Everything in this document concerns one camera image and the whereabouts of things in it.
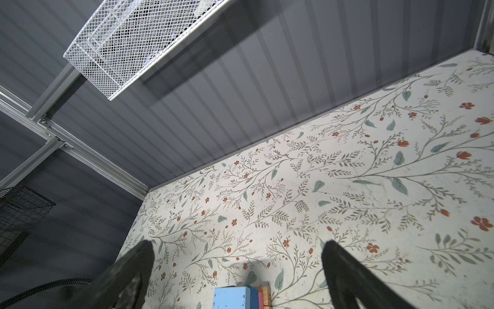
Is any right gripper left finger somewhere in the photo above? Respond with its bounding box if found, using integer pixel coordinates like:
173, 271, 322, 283
73, 240, 154, 308

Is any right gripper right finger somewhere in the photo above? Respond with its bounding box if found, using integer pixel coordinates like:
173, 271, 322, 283
321, 241, 413, 308

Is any natural wood block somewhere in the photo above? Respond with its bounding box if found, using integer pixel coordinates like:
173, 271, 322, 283
255, 286, 272, 309

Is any dark blue cube front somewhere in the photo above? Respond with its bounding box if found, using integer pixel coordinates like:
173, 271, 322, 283
246, 286, 262, 309

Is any light blue rectangular block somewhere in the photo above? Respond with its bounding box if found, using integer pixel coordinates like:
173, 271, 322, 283
212, 287, 250, 309

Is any pink rectangular block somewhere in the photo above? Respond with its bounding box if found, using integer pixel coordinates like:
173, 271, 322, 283
258, 291, 264, 309

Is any left black corrugated cable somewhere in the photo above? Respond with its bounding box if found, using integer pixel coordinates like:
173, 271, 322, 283
0, 277, 95, 309

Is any black wire basket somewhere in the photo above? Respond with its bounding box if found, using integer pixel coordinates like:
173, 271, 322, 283
1, 186, 56, 265

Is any white wire basket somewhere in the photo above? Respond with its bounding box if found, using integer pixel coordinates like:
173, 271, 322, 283
64, 1, 231, 100

